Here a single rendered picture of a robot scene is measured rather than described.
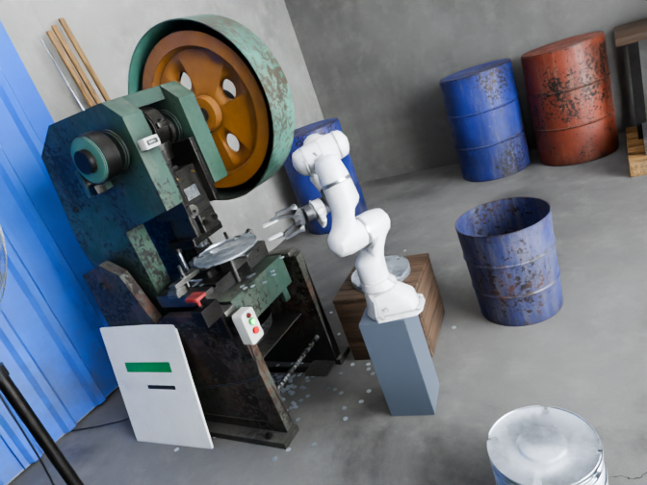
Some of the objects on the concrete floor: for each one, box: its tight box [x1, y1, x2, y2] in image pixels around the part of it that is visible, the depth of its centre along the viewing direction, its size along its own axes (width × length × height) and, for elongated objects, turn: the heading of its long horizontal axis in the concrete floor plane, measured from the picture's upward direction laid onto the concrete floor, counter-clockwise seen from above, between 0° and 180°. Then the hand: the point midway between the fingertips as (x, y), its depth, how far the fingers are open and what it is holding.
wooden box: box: [332, 253, 445, 360], centre depth 243 cm, size 40×38×35 cm
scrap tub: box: [454, 196, 563, 326], centre depth 230 cm, size 42×42×48 cm
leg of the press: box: [207, 238, 350, 365], centre depth 257 cm, size 92×12×90 cm, turn 102°
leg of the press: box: [83, 260, 299, 449], centre depth 216 cm, size 92×12×90 cm, turn 102°
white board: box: [100, 324, 214, 449], centre depth 225 cm, size 14×50×59 cm, turn 106°
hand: (271, 230), depth 216 cm, fingers open, 6 cm apart
